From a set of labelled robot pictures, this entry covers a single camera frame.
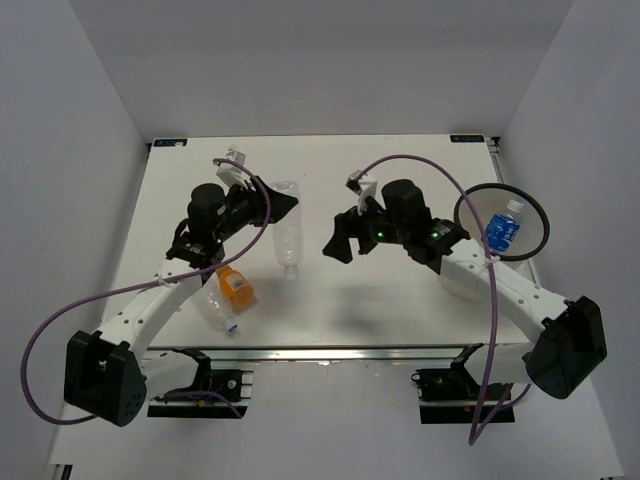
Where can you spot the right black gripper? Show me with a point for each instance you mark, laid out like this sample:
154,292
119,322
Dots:
346,226

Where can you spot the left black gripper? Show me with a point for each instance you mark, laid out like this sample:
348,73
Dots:
254,198

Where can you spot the clear bottle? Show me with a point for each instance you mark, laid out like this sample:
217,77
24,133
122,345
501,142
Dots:
287,233
215,309

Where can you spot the orange juice bottle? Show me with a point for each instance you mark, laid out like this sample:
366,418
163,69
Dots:
236,288

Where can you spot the blue label plastic bottle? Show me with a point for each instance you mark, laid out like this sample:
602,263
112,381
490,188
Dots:
503,227

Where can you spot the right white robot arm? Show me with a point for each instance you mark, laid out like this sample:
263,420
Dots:
565,339

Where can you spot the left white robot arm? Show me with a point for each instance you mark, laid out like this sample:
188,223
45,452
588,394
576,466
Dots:
108,372

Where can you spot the white bin black rim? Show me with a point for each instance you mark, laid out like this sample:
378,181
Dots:
481,202

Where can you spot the blue sticker left corner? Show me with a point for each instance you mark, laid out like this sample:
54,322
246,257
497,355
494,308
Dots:
170,143

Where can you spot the blue sticker corner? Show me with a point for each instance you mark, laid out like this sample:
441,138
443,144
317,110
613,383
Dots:
170,143
467,138

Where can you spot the blue sticker right corner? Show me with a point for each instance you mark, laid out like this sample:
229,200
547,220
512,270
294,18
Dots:
467,138

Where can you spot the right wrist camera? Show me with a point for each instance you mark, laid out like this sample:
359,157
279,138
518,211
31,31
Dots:
364,185

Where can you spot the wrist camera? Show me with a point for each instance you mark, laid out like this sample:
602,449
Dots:
230,172
364,185

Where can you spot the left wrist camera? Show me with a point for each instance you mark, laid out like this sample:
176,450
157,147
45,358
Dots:
230,172

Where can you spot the aluminium table rail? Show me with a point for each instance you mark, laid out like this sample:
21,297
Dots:
326,354

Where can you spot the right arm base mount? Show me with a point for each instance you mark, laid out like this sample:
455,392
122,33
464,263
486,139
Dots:
447,396

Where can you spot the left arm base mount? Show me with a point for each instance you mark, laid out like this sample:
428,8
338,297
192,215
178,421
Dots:
188,384

